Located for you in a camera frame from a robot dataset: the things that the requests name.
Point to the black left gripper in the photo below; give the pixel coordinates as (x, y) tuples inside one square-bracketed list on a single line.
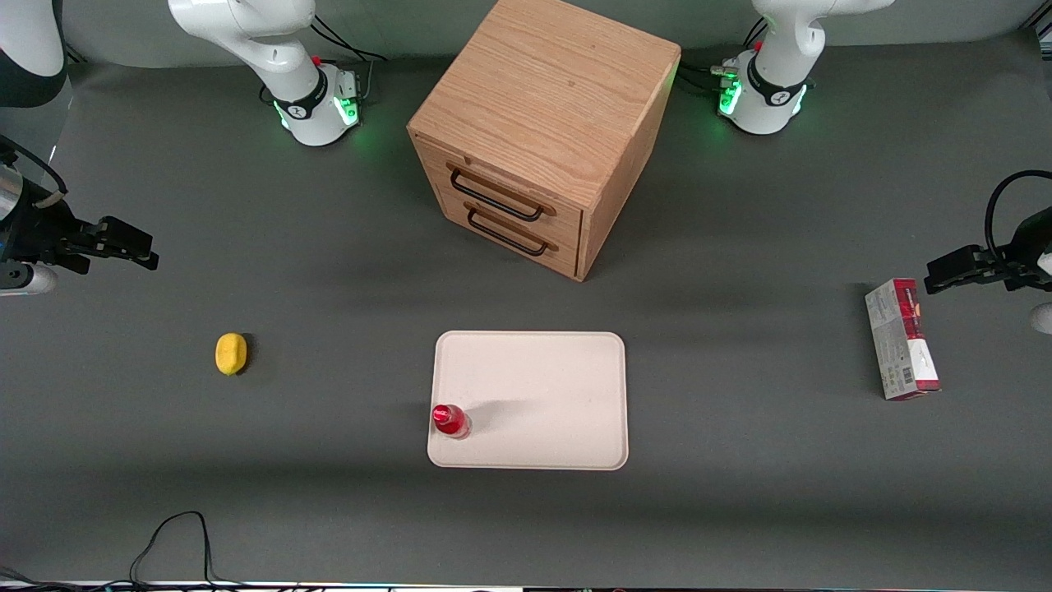
[(1027, 248)]

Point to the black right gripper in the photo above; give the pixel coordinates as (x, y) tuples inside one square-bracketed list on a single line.
[(33, 228)]

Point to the red coke bottle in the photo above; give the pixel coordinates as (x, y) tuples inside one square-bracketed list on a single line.
[(450, 419)]

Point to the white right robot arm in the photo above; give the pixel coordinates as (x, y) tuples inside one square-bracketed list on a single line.
[(271, 49)]

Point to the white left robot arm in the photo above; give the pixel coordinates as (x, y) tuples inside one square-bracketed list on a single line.
[(772, 90)]

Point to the white rectangular tray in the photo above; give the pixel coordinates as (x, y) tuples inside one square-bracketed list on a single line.
[(542, 386)]

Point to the grey and red carton box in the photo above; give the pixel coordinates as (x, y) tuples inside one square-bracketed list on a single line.
[(900, 341)]

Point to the yellow lemon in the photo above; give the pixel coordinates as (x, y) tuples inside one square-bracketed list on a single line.
[(231, 354)]

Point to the wooden drawer front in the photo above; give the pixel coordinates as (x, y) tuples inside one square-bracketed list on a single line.
[(493, 177), (565, 259)]

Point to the wooden drawer cabinet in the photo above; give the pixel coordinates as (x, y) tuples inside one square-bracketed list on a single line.
[(551, 90)]

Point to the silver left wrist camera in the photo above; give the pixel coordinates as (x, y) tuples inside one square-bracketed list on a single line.
[(1043, 318)]

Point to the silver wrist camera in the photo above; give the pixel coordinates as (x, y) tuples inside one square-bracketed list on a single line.
[(25, 279), (1043, 318)]

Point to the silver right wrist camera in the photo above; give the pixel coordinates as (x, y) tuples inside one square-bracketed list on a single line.
[(25, 279)]

